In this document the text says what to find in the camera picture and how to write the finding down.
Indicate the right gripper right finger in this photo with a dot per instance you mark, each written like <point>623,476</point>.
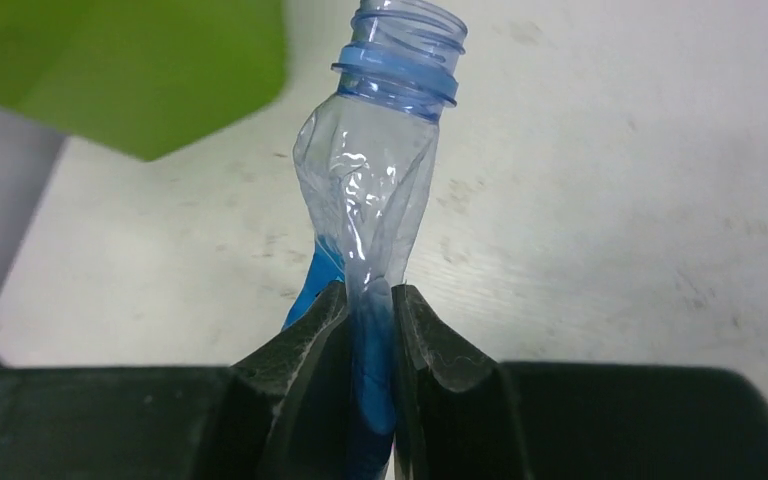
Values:
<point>463,415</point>

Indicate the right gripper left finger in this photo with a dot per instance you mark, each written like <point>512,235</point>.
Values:
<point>280,413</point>

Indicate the crushed blue label bottle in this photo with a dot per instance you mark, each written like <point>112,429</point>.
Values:
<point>364,160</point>

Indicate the green plastic bin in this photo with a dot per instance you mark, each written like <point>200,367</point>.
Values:
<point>145,78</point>

